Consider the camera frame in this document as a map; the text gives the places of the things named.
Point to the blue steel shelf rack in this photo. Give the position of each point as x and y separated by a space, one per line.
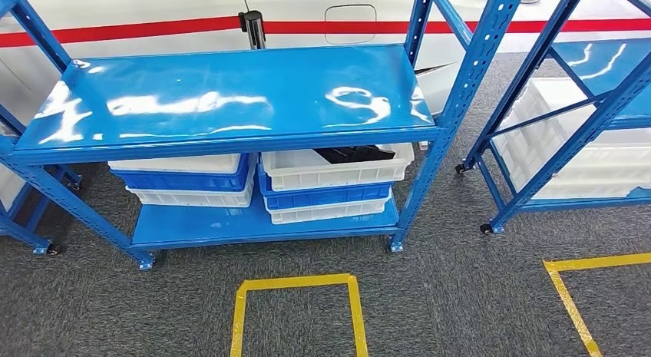
610 65
23 233
229 75

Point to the yellow floor tape square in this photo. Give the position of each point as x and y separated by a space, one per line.
564 299

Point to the black plastic parts pile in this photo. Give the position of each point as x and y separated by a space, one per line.
356 155

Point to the black chrome stanchion post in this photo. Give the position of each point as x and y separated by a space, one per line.
253 31

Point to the red barrier belt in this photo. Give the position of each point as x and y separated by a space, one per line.
356 27
127 30

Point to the white car body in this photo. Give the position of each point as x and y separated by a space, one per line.
152 1

